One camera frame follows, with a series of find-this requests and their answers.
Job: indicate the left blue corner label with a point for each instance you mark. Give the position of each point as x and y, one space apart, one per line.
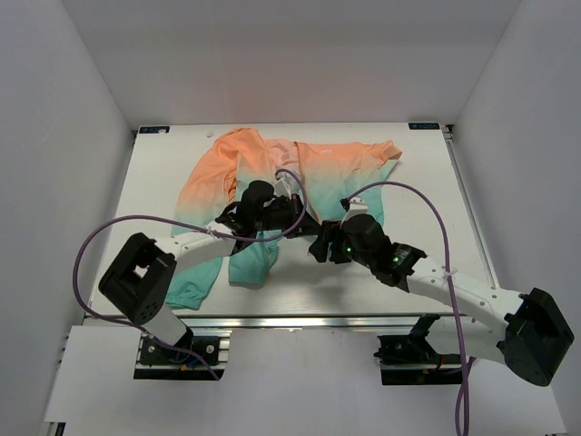
158 129

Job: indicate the blue corner label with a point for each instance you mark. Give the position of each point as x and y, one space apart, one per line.
423 126
158 129

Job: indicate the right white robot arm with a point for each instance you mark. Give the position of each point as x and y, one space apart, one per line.
524 331

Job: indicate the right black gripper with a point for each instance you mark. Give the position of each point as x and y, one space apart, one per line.
332 232

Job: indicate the right blue corner label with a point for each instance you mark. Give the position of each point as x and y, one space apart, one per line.
423 126

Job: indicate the orange and teal jacket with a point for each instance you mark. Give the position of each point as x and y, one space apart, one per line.
329 172

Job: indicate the white front panel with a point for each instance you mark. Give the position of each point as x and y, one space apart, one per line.
275 383

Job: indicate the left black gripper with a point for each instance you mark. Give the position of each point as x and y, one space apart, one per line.
293 207

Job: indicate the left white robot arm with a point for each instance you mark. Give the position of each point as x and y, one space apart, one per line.
139 278

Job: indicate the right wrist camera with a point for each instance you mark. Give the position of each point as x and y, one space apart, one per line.
353 206

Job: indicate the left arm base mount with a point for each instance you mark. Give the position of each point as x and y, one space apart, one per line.
157 363

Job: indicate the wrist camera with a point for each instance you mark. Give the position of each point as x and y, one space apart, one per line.
353 206
284 186

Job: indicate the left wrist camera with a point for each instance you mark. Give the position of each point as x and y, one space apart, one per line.
284 186

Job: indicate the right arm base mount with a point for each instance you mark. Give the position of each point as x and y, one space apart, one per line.
406 360

